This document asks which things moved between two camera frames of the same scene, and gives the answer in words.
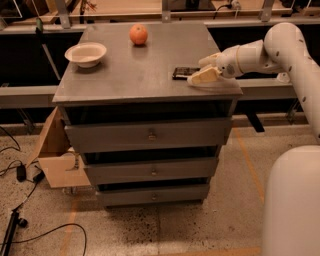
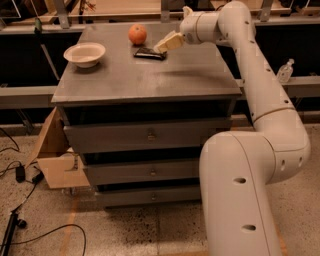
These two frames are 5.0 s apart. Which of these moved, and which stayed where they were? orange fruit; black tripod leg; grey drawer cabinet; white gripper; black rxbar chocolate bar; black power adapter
Moved: black rxbar chocolate bar; white gripper
Stayed: orange fruit; grey drawer cabinet; black power adapter; black tripod leg
